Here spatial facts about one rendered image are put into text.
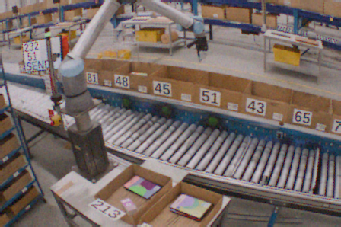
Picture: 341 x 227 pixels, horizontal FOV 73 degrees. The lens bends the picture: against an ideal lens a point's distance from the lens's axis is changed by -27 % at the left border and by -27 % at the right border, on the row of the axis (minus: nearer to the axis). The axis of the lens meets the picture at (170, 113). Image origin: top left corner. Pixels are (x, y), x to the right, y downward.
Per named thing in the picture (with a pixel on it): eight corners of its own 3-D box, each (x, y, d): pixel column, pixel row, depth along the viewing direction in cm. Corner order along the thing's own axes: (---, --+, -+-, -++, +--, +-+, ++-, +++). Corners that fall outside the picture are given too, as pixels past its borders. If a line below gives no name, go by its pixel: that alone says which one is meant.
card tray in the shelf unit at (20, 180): (6, 200, 202) (2, 193, 197) (-7, 187, 215) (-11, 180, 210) (32, 179, 233) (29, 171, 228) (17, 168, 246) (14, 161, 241)
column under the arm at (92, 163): (94, 184, 173) (81, 141, 157) (70, 168, 186) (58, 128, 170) (119, 164, 192) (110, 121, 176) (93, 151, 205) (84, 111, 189)
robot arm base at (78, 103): (76, 115, 155) (72, 99, 150) (60, 110, 165) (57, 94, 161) (99, 101, 168) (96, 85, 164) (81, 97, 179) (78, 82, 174)
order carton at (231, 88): (193, 103, 233) (193, 83, 225) (208, 89, 256) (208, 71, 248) (241, 114, 216) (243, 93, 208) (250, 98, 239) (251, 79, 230)
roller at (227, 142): (202, 177, 185) (202, 171, 182) (230, 136, 224) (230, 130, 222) (209, 179, 182) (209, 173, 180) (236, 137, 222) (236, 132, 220)
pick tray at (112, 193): (97, 206, 154) (93, 195, 150) (134, 174, 183) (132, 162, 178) (135, 228, 141) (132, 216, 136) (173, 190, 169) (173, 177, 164)
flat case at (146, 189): (148, 200, 158) (147, 198, 158) (123, 187, 169) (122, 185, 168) (162, 188, 168) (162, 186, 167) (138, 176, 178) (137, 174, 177)
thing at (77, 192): (50, 190, 168) (49, 187, 167) (103, 151, 210) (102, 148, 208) (175, 268, 117) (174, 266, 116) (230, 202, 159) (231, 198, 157)
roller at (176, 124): (140, 160, 205) (139, 154, 202) (176, 124, 244) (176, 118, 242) (147, 161, 202) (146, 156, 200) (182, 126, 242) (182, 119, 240)
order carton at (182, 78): (149, 95, 251) (148, 76, 243) (167, 82, 273) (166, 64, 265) (194, 103, 233) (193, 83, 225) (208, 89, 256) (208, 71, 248)
